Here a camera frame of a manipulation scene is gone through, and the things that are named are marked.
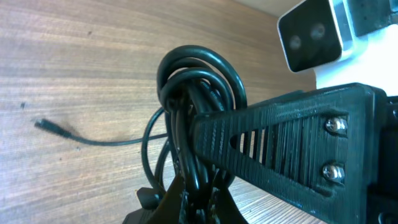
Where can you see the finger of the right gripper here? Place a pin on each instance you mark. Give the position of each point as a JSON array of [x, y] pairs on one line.
[[169, 209], [223, 207]]

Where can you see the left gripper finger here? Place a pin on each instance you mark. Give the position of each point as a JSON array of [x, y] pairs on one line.
[[316, 150]]

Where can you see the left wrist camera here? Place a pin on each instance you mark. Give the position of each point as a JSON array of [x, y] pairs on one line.
[[342, 41]]

